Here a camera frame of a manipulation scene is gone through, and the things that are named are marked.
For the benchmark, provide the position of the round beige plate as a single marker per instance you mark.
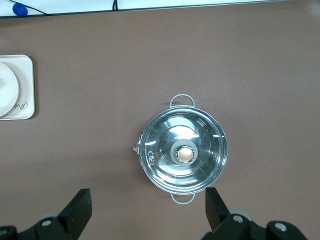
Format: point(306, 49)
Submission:
point(8, 90)

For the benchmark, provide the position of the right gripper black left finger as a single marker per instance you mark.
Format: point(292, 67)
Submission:
point(75, 215)

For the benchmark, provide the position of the blue round object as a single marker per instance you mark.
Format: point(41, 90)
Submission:
point(19, 9)

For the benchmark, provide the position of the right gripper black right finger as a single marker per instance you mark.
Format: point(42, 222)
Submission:
point(217, 215)

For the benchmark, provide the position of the beige rabbit print tray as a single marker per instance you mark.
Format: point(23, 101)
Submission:
point(26, 82)

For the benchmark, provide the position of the glass pot lid gold knob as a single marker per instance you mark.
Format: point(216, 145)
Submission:
point(200, 140)

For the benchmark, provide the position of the brown table cover mat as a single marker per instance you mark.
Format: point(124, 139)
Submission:
point(100, 150)

